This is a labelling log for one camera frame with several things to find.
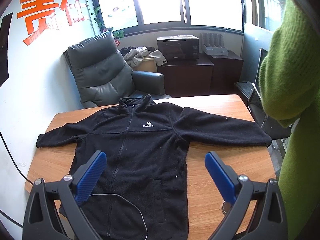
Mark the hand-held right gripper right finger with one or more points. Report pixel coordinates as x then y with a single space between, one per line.
220 177

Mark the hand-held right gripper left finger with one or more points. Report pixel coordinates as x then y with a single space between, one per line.
91 177

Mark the black fleece jacket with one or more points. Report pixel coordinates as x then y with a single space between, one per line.
150 155

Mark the pile of beige clothes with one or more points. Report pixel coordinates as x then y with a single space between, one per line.
136 55

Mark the round metal disc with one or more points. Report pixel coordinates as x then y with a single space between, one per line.
225 208

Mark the black office chair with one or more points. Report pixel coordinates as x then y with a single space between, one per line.
265 122

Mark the dark wooden cabinet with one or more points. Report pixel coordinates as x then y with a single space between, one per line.
190 77

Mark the grey leather armchair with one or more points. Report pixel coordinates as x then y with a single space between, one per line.
100 67

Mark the light wooden box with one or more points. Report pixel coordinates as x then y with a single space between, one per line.
147 65

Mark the green fleece garment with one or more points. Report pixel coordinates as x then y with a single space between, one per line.
287 67

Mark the white file rack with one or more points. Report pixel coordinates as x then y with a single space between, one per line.
215 45

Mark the black microwave oven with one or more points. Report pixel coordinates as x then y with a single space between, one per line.
177 48

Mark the red hanging ornament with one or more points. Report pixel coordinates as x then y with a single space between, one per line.
116 42

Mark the large window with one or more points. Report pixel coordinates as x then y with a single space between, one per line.
160 2

